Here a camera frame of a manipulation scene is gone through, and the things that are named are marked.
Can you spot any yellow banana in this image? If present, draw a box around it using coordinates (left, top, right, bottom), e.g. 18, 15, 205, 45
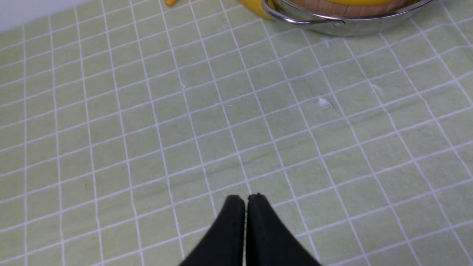
238, 0, 274, 21

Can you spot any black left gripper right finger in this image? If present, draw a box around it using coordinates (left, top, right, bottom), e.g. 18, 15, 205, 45
246, 194, 320, 266

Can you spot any stainless steel pot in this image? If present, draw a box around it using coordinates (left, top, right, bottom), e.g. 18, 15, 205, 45
262, 0, 431, 36

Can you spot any bamboo steamer basket yellow rim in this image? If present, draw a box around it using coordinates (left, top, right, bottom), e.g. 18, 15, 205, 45
288, 0, 422, 17

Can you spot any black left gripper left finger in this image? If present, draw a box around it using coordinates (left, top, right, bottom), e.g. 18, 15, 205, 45
180, 195, 246, 266

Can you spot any green checkered tablecloth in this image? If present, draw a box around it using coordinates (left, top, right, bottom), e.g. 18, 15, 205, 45
0, 0, 473, 266

